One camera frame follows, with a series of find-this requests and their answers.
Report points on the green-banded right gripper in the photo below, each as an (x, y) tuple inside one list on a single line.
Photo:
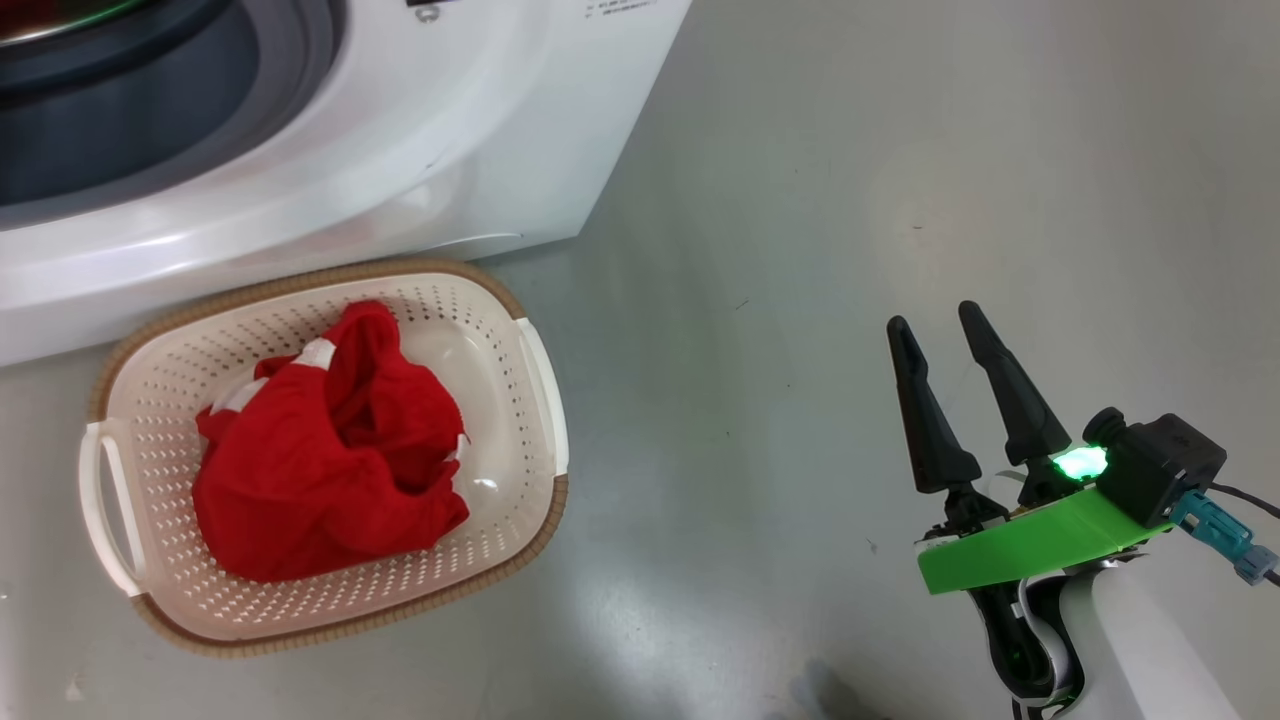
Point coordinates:
[(1040, 545)]

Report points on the red garment with white trim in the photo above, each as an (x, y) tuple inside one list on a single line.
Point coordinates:
[(320, 470)]

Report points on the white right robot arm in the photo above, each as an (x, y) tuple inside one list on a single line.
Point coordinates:
[(1140, 650)]

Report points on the cream perforated basket brown rim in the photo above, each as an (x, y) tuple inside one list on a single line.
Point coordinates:
[(500, 420)]

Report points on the white front-load washing machine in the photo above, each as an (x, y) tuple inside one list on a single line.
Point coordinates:
[(450, 120)]

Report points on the grey rubber door gasket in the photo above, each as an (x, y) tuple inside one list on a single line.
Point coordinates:
[(150, 110)]

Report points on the black text print sticker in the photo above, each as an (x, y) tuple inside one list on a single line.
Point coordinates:
[(615, 7)]

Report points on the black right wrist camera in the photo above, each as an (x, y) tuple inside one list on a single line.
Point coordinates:
[(1165, 465)]

